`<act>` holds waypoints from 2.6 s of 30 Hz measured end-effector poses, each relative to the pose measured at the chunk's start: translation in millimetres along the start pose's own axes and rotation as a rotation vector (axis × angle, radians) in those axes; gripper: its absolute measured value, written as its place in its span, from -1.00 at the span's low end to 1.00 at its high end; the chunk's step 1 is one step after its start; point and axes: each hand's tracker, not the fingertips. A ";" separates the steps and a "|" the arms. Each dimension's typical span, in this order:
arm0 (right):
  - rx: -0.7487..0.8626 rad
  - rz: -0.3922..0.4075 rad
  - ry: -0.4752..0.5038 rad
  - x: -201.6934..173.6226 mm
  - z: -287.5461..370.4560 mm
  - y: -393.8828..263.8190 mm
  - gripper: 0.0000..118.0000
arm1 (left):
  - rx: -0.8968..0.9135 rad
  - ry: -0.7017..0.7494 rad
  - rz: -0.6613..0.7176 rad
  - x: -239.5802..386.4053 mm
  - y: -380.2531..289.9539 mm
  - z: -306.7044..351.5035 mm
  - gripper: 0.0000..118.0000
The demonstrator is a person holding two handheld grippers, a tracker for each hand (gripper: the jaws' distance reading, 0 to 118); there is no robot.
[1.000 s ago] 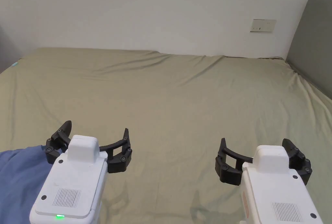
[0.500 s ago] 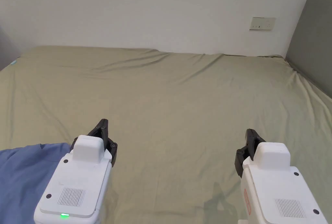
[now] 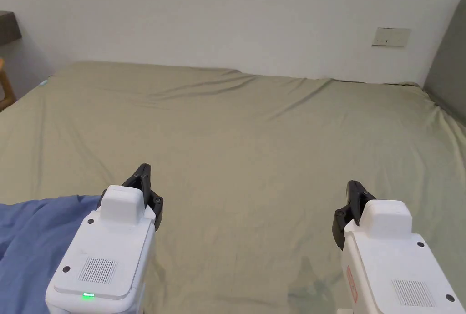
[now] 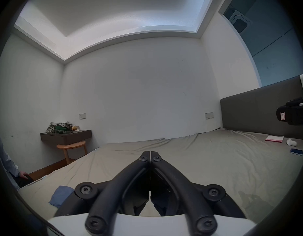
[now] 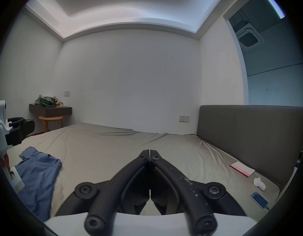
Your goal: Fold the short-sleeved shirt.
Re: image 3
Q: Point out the bed with pale green sheet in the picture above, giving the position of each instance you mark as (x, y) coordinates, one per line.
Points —
(247, 139)

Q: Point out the blue garment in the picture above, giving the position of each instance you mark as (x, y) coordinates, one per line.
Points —
(32, 234)

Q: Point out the dark wall shelf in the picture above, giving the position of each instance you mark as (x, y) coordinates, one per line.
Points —
(9, 28)

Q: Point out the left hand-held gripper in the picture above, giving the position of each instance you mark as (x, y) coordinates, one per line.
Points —
(109, 248)

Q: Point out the grey padded headboard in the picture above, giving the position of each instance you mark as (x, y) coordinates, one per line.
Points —
(449, 73)

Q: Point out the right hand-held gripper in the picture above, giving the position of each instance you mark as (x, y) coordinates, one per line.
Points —
(393, 263)

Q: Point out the beige wall socket plate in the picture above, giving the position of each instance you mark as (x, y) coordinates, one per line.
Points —
(391, 37)

